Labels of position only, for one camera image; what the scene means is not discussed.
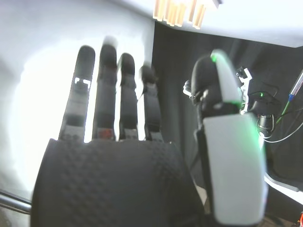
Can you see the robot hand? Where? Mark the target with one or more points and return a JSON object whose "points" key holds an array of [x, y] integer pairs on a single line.
{"points": [[113, 179]]}

